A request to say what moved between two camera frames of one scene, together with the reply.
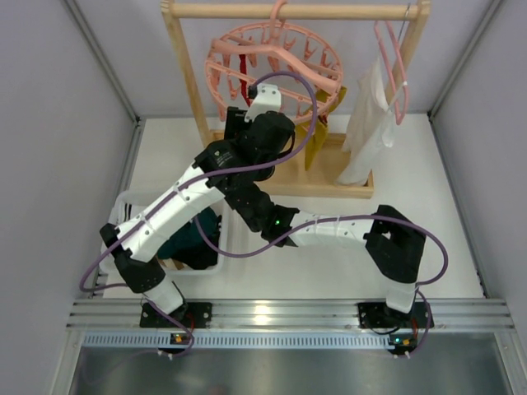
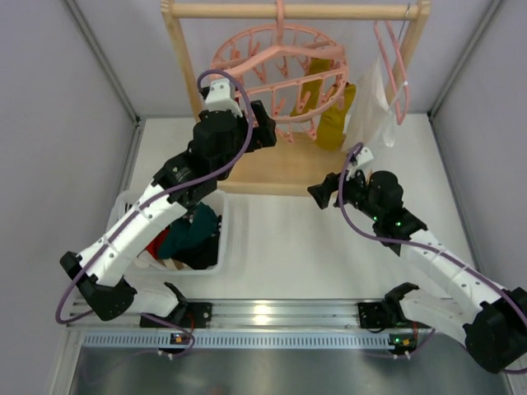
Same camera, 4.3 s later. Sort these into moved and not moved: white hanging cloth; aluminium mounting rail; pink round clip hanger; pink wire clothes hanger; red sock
Moved: red sock
Not moved: pink wire clothes hanger; aluminium mounting rail; white hanging cloth; pink round clip hanger
